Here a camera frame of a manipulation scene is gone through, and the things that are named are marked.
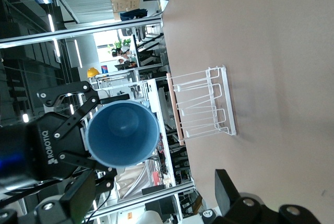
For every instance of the green plant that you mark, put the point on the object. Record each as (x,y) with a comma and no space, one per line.
(118,44)

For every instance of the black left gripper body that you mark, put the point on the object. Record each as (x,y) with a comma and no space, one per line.
(39,153)

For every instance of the aluminium frame bar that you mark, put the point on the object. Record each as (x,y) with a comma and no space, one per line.
(78,32)
(125,205)

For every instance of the cardboard box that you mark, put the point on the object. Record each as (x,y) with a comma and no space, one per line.
(126,5)

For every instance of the yellow hard hat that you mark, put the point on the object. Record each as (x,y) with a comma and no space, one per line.
(92,72)

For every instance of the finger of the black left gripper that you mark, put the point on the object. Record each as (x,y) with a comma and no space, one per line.
(87,91)
(86,162)

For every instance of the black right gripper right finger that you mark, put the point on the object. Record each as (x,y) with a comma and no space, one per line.
(229,200)

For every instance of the brown paper table cover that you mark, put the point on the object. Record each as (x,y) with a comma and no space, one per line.
(274,51)

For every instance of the blue plastic cup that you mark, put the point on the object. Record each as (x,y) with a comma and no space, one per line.
(122,135)

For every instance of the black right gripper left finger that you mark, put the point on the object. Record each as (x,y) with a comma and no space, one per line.
(78,198)

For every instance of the white ceiling light strip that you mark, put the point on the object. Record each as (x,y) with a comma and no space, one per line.
(51,23)
(57,47)
(78,54)

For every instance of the dark blue cloth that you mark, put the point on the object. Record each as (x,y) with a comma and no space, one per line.
(133,14)

